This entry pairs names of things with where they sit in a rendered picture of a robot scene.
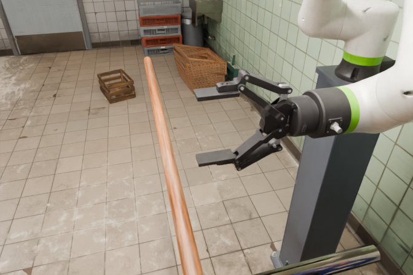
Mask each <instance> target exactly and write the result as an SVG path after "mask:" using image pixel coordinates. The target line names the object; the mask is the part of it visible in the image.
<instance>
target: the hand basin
mask: <svg viewBox="0 0 413 275"><path fill-rule="evenodd" d="M189 7H190V8H191V9H192V21H191V25H192V26H193V27H195V28H196V27H197V14H203V24H207V19H209V20H210V26H211V29H212V33H211V35H210V36H209V37H208V38H209V39H210V40H216V37H215V36H214V35H213V25H212V21H211V18H212V19H214V20H216V21H218V22H220V23H221V22H222V8H223V0H189Z"/></svg>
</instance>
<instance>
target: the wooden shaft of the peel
mask: <svg viewBox="0 0 413 275"><path fill-rule="evenodd" d="M144 66H145V70H146V76H147V82H148V87H149V93H150V97H151V103H152V110H153V113H154V120H155V126H156V130H157V137H158V140H159V147H160V153H161V157H162V163H163V170H164V174H165V180H166V184H167V190H168V197H169V200H170V207H171V213H172V217H173V224H174V228H175V234H176V240H177V244H178V250H179V257H180V261H181V267H182V271H183V275H203V271H202V266H201V262H200V258H199V253H198V250H197V246H196V242H195V238H194V233H193V230H192V225H191V220H190V217H189V213H188V210H187V205H186V200H185V197H184V192H183V188H182V185H181V180H180V177H179V172H178V167H177V164H176V160H175V155H174V151H173V147H172V144H171V139H170V135H169V132H168V126H167V122H166V119H165V114H164V111H163V106H162V102H161V98H160V94H159V89H158V86H157V81H156V78H155V74H154V69H153V66H152V61H151V59H150V58H149V57H148V56H147V57H145V58H144Z"/></svg>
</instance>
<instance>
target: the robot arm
mask: <svg viewBox="0 0 413 275"><path fill-rule="evenodd" d="M398 15H399V7H398V6H397V5H396V4H395V3H392V2H390V1H386V0H303V2H302V5H301V9H300V11H299V14H298V18H297V22H298V25H299V28H300V30H301V31H302V32H303V33H304V34H305V35H306V36H308V37H312V38H319V39H333V40H340V41H344V42H345V44H344V49H343V51H344V54H343V57H342V60H341V62H340V64H339V65H338V66H337V67H336V68H335V72H334V73H335V75H336V76H337V77H338V78H340V79H342V80H344V81H347V82H351V83H353V84H350V85H344V86H340V87H330V88H320V89H314V90H307V91H305V92H303V94H302V96H292V97H288V94H291V93H292V92H293V89H292V88H291V87H290V86H289V85H288V84H287V83H286V82H274V81H272V80H269V79H266V78H265V77H262V76H259V75H257V74H254V73H252V72H250V71H247V70H245V69H240V70H239V71H238V77H235V78H234V79H233V81H230V82H219V83H217V84H216V87H211V88H200V89H195V90H194V95H195V97H196V99H197V101H208V100H214V99H224V98H234V97H239V96H240V92H241V93H243V94H244V95H245V96H247V97H248V98H249V99H251V100H252V101H254V102H255V103H256V104H258V105H259V106H261V107H262V108H263V110H262V111H261V119H260V122H259V126H260V127H259V128H258V129H257V130H256V132H255V133H254V134H253V135H252V136H251V137H250V138H249V139H247V140H246V141H245V142H244V143H243V144H242V145H240V146H239V147H238V148H236V149H235V150H234V151H233V152H232V151H231V149H226V150H218V151H214V152H206V153H198V154H195V158H196V160H197V163H198V166H199V167H202V166H209V165H218V166H220V165H227V164H234V166H235V168H236V170H237V171H241V170H243V169H245V168H246V167H248V166H250V165H252V164H253V163H255V162H257V161H259V160H261V159H263V158H264V157H266V156H268V155H270V154H271V153H275V152H279V151H282V149H283V147H282V146H281V145H280V139H281V138H283V137H285V136H291V137H298V136H306V135H308V136H309V137H310V138H314V139H316V138H323V137H328V136H335V135H340V134H347V133H371V134H376V133H383V132H386V131H388V130H391V129H393V128H396V127H398V126H401V125H404V124H407V123H410V122H413V0H403V17H402V25H401V35H400V40H399V47H398V53H397V57H396V60H393V59H391V58H389V57H387V56H385V55H386V52H387V49H388V46H389V43H390V40H391V37H392V34H393V31H394V28H395V25H396V22H397V19H398ZM246 82H248V83H252V84H253V85H256V86H259V87H261V88H264V89H266V90H269V91H272V92H274V93H276V94H277V95H278V96H279V98H277V99H276V100H274V101H273V102H269V101H268V100H266V99H265V98H264V97H262V96H261V95H259V94H258V93H256V92H255V91H254V90H253V89H251V88H250V87H249V86H247V85H246ZM239 91H240V92H239ZM263 133H265V134H266V136H264V135H263ZM237 155H238V156H237ZM240 163H241V164H240Z"/></svg>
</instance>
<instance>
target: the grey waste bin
mask: <svg viewBox="0 0 413 275"><path fill-rule="evenodd" d="M191 21H192V12H183V13H182V14H181V23H182V35H183V45H190V46H195V47H203V48H204V46H203V14H197V27H196V28H195V27H193V26H192V25H191Z"/></svg>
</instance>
